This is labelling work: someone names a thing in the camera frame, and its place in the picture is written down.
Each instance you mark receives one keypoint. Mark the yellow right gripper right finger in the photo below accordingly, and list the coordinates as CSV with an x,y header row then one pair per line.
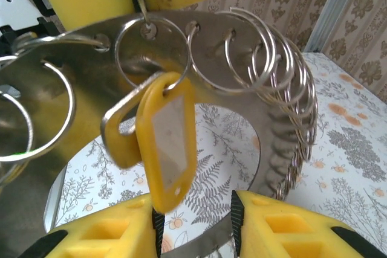
x,y
287,227

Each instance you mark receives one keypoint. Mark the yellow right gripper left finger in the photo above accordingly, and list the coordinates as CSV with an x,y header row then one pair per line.
x,y
106,234

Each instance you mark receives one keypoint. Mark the aluminium frame post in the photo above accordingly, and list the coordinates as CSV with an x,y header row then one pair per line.
x,y
332,10

